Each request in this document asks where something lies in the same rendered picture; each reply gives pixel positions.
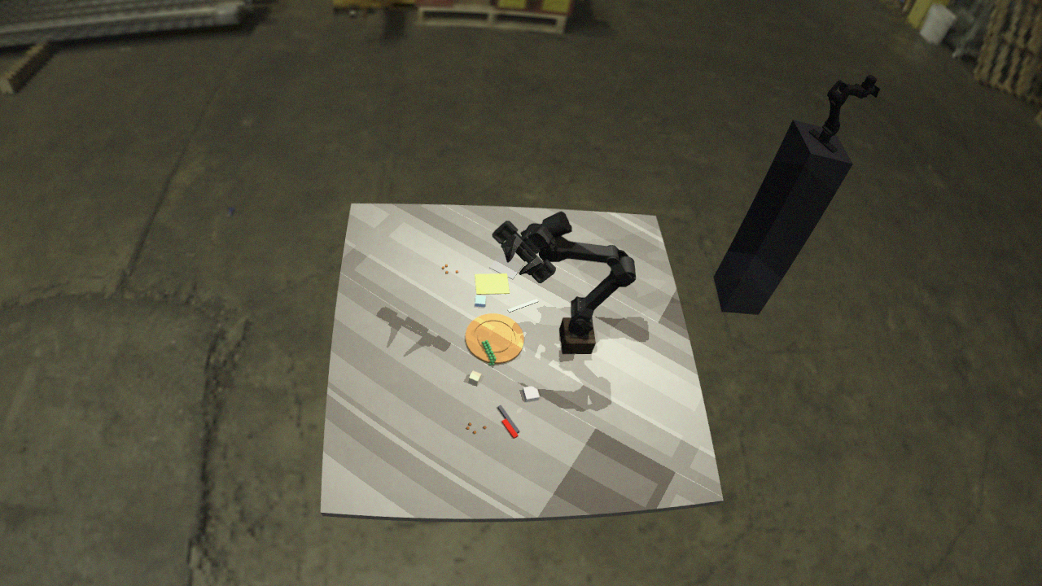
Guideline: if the tan round board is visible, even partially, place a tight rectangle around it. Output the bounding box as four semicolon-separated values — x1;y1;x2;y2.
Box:
466;313;524;364

